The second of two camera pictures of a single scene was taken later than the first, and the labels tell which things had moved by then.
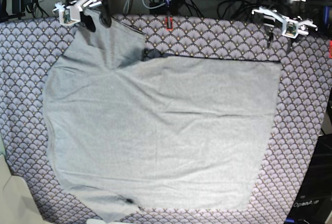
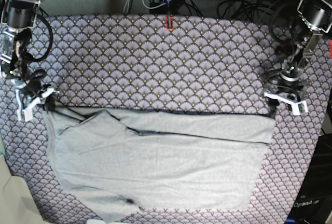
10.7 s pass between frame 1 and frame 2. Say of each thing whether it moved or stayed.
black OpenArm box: stayed
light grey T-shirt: moved
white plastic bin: stayed
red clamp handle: stayed
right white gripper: moved
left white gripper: moved
